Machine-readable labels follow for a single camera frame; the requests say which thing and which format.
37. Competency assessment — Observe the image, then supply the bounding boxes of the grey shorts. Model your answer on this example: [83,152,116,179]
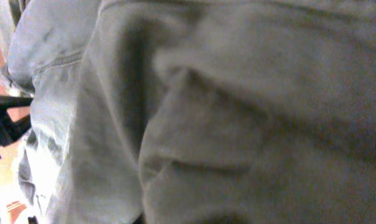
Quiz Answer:
[0,0,376,224]

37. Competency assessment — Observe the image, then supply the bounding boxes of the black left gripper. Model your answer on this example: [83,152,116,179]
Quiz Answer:
[0,95,33,159]

